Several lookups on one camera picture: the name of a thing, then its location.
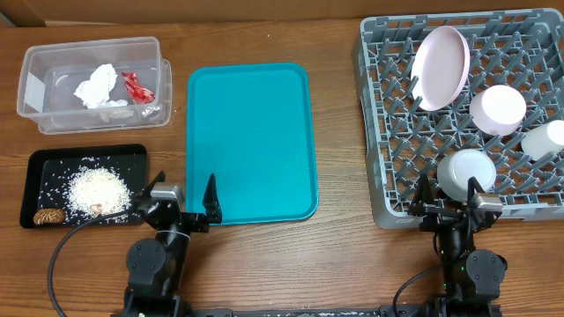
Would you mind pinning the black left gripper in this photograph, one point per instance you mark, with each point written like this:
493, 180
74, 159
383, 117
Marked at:
200, 222

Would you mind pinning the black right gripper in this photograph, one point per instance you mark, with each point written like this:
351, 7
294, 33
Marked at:
423, 203

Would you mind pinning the grey green bowl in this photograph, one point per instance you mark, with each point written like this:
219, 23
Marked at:
456, 169

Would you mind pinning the white round bowl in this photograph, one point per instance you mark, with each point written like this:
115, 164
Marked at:
498, 110

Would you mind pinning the white rice pile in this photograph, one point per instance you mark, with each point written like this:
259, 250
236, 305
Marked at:
95, 192

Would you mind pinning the red snack wrapper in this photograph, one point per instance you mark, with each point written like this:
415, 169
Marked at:
138, 93

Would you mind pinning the white paper cup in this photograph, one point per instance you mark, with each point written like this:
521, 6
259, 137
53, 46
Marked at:
545, 139

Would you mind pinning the white round plate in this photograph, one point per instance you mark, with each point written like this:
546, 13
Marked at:
440, 68

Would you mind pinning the white napkin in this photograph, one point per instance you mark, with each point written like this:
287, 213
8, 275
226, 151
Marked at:
114, 109
95, 91

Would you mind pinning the brown mushroom piece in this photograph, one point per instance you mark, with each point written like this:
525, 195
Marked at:
49, 217

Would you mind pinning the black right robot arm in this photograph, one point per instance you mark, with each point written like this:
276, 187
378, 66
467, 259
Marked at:
471, 277

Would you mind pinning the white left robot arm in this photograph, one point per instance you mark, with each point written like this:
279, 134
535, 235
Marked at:
156, 264

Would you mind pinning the teal plastic tray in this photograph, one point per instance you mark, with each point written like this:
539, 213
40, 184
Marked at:
251, 126

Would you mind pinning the grey dish rack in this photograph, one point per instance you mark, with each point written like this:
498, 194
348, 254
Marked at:
521, 48

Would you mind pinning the black plastic tray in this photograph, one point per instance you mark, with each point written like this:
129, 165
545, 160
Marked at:
50, 171

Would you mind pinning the clear plastic bin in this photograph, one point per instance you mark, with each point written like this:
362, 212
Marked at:
50, 75

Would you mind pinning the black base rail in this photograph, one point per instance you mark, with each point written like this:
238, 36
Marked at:
382, 311

